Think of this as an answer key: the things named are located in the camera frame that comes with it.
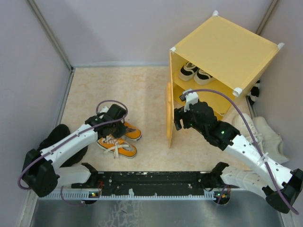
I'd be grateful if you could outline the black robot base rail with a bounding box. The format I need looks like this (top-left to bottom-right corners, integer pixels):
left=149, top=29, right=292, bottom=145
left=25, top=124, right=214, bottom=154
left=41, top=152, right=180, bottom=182
left=71, top=171, right=224, bottom=196

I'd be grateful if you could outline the black white striped slipper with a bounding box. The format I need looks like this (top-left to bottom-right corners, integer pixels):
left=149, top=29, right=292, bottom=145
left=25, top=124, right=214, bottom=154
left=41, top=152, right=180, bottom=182
left=247, top=80, right=260, bottom=105

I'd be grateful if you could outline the orange sneaker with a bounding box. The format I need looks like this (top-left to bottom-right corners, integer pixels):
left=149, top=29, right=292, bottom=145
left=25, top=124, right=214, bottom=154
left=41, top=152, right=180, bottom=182
left=124, top=122, right=142, bottom=141
left=96, top=135, right=137, bottom=158

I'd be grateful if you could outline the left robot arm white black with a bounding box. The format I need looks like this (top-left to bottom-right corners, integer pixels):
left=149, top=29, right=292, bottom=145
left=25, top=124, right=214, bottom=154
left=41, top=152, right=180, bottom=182
left=18, top=101, right=128, bottom=197

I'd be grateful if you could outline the grey cable duct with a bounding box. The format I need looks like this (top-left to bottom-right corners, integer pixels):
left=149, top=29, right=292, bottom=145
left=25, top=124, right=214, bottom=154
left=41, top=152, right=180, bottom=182
left=45, top=190, right=221, bottom=201

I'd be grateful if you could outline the yellow cabinet door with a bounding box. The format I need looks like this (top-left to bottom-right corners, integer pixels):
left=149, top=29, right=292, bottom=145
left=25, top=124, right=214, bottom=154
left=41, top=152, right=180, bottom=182
left=166, top=82, right=174, bottom=148

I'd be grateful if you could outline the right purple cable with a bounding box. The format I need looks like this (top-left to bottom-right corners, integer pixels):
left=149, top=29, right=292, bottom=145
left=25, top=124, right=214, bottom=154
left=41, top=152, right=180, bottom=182
left=183, top=88, right=299, bottom=215

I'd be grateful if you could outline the black white sneaker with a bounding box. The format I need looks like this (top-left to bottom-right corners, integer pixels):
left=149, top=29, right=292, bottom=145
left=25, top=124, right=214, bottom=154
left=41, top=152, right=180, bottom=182
left=194, top=69, right=215, bottom=86
left=178, top=62, right=199, bottom=81

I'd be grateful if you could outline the yellow shoe cabinet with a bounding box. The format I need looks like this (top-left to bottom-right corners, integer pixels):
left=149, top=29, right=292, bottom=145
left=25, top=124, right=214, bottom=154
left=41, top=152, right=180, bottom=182
left=169, top=10, right=285, bottom=121

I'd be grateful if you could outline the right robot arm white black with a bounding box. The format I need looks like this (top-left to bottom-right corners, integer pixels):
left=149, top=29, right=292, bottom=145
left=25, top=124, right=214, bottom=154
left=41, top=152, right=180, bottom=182
left=174, top=102, right=303, bottom=214

